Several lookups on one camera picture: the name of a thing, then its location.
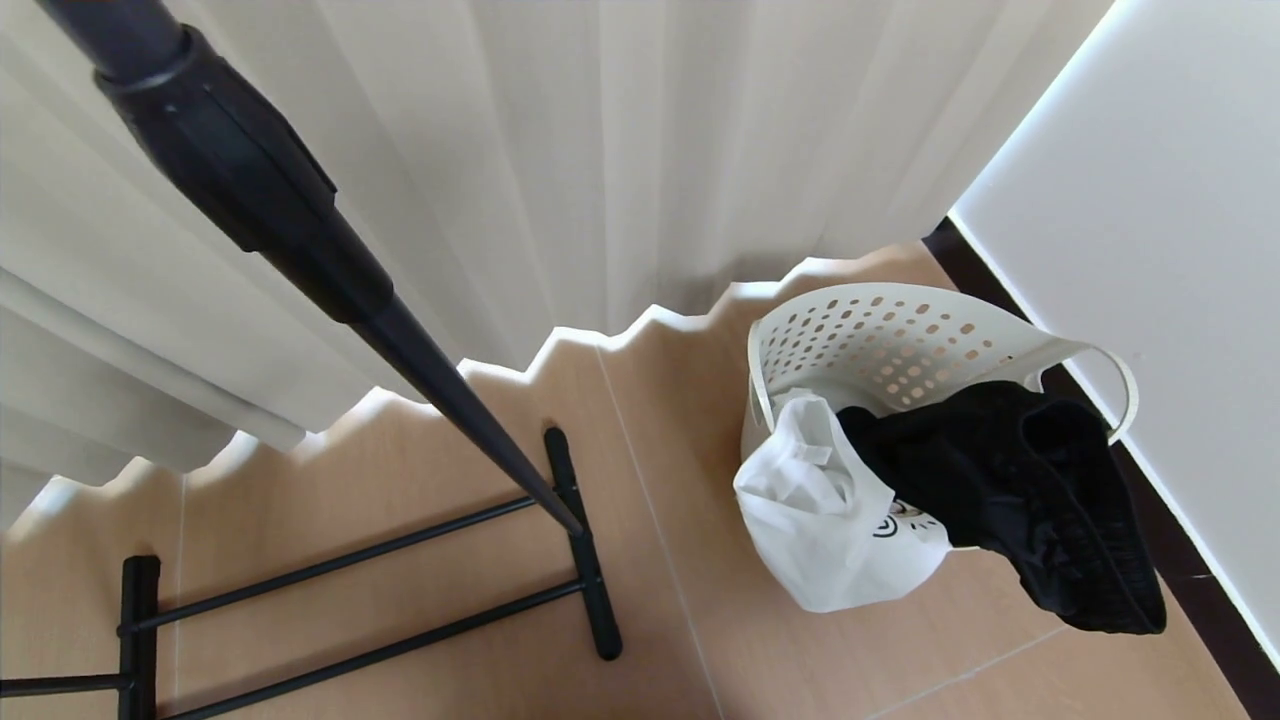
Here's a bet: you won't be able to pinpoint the white printed t-shirt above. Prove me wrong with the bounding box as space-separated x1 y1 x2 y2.
733 388 953 614

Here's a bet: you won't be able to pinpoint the black shorts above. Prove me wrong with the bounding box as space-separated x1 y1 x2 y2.
836 380 1168 637

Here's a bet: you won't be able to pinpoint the white laundry basket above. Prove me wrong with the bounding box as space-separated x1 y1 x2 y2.
740 282 1141 553

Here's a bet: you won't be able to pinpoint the black clothes rack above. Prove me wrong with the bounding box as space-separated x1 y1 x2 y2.
0 0 624 720

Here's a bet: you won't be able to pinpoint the beige curtain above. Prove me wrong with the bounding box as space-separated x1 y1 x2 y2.
0 0 1116 531

